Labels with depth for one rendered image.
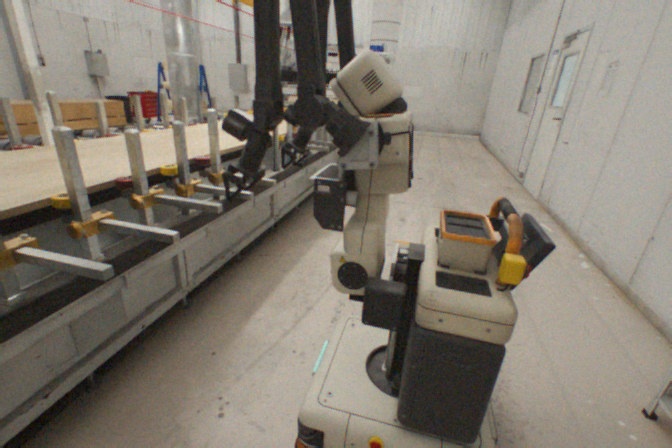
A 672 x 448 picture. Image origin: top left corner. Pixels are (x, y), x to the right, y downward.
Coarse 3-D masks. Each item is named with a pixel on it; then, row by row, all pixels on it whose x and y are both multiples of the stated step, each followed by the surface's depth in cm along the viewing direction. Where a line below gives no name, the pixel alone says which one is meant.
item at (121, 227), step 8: (64, 216) 115; (72, 216) 115; (104, 224) 112; (112, 224) 111; (120, 224) 111; (128, 224) 111; (136, 224) 111; (120, 232) 111; (128, 232) 110; (136, 232) 109; (144, 232) 109; (152, 232) 108; (160, 232) 107; (168, 232) 108; (176, 232) 108; (160, 240) 108; (168, 240) 107; (176, 240) 108
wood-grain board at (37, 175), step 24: (96, 144) 195; (120, 144) 200; (144, 144) 204; (168, 144) 209; (192, 144) 214; (240, 144) 225; (0, 168) 139; (24, 168) 142; (48, 168) 144; (96, 168) 148; (120, 168) 151; (0, 192) 114; (24, 192) 115; (48, 192) 117; (0, 216) 100
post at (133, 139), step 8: (128, 136) 121; (136, 136) 122; (128, 144) 123; (136, 144) 123; (128, 152) 124; (136, 152) 124; (136, 160) 124; (136, 168) 126; (144, 168) 128; (136, 176) 127; (144, 176) 129; (136, 184) 128; (144, 184) 130; (136, 192) 130; (144, 192) 130; (144, 216) 133; (152, 216) 136; (144, 224) 135; (152, 224) 137
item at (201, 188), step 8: (168, 184) 160; (176, 184) 159; (200, 184) 158; (200, 192) 157; (208, 192) 156; (216, 192) 155; (224, 192) 154; (232, 192) 153; (240, 192) 152; (248, 192) 152
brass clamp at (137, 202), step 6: (150, 192) 134; (156, 192) 135; (162, 192) 138; (132, 198) 128; (138, 198) 128; (144, 198) 130; (150, 198) 133; (132, 204) 129; (138, 204) 128; (144, 204) 129; (150, 204) 133
